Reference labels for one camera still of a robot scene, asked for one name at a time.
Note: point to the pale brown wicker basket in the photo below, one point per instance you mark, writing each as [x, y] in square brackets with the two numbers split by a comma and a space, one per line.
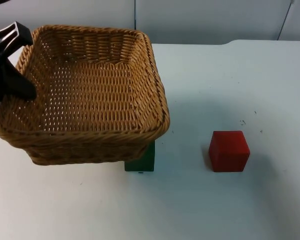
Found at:
[90, 100]

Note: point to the red cube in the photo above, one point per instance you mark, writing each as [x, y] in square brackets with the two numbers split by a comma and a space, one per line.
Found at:
[228, 152]

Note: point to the green cube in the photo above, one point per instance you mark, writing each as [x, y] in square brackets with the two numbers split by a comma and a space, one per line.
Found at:
[142, 161]

